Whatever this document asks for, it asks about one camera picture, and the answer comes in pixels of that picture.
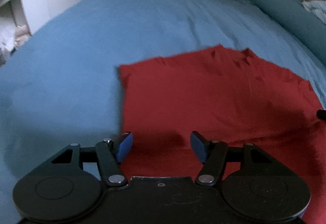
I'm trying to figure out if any red cloth garment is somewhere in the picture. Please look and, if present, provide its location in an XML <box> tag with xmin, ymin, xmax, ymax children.
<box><xmin>119</xmin><ymin>46</ymin><xmax>325</xmax><ymax>223</ymax></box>

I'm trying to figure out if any blue bed sheet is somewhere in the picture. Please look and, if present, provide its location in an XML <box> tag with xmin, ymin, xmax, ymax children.
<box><xmin>1</xmin><ymin>0</ymin><xmax>325</xmax><ymax>223</ymax></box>

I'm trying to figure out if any teal bolster cushion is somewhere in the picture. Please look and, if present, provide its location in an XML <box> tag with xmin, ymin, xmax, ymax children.
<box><xmin>253</xmin><ymin>0</ymin><xmax>325</xmax><ymax>64</ymax></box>

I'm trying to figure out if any light blue crumpled blanket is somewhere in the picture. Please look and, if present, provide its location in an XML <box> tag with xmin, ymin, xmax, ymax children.
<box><xmin>302</xmin><ymin>0</ymin><xmax>326</xmax><ymax>24</ymax></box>

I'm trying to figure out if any white shelf unit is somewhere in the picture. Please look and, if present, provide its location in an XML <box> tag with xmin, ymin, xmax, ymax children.
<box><xmin>0</xmin><ymin>0</ymin><xmax>49</xmax><ymax>62</ymax></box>

